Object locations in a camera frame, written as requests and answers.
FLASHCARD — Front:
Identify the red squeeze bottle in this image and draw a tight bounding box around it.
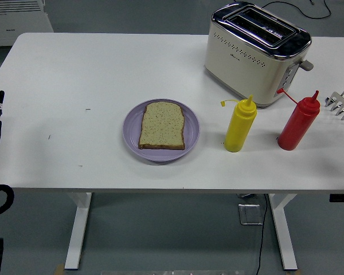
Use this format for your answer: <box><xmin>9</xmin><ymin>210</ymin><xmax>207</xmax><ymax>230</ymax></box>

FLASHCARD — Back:
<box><xmin>276</xmin><ymin>88</ymin><xmax>321</xmax><ymax>151</ymax></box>

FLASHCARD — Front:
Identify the slice of bread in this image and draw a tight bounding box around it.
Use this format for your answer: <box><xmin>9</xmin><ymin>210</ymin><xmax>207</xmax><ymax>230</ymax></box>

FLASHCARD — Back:
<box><xmin>138</xmin><ymin>101</ymin><xmax>186</xmax><ymax>151</ymax></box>

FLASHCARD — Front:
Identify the white floor appliance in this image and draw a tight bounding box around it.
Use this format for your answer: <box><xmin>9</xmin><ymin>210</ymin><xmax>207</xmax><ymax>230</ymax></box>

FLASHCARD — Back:
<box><xmin>0</xmin><ymin>0</ymin><xmax>54</xmax><ymax>55</ymax></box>

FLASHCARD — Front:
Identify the white table leg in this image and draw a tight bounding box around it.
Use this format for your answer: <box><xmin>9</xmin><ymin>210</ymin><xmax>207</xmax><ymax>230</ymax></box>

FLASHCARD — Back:
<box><xmin>268</xmin><ymin>194</ymin><xmax>298</xmax><ymax>272</ymax></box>
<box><xmin>64</xmin><ymin>192</ymin><xmax>92</xmax><ymax>270</ymax></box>

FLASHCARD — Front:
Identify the purple round plate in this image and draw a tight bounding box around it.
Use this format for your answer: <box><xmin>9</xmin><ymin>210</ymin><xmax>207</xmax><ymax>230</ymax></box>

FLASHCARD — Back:
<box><xmin>122</xmin><ymin>99</ymin><xmax>201</xmax><ymax>163</ymax></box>

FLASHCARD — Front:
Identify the yellow squeeze bottle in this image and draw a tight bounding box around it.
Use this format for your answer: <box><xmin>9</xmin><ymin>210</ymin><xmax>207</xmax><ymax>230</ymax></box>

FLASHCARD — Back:
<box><xmin>220</xmin><ymin>95</ymin><xmax>258</xmax><ymax>153</ymax></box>

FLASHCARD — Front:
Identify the cream and chrome toaster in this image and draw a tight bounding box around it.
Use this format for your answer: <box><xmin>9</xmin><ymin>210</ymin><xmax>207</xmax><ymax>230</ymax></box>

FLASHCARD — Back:
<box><xmin>204</xmin><ymin>1</ymin><xmax>315</xmax><ymax>109</ymax></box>

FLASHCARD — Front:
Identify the metal floor socket box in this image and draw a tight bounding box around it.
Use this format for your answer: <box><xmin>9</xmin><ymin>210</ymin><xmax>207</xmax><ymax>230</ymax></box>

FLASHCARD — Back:
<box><xmin>237</xmin><ymin>203</ymin><xmax>264</xmax><ymax>226</ymax></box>

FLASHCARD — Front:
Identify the black floor cable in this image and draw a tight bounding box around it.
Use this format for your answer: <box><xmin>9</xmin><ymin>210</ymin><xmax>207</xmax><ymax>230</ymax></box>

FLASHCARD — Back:
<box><xmin>255</xmin><ymin>194</ymin><xmax>269</xmax><ymax>275</ymax></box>

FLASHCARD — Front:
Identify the black toaster power cord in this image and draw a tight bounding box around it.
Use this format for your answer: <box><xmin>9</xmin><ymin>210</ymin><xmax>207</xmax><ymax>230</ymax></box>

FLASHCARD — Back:
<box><xmin>262</xmin><ymin>0</ymin><xmax>332</xmax><ymax>20</ymax></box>

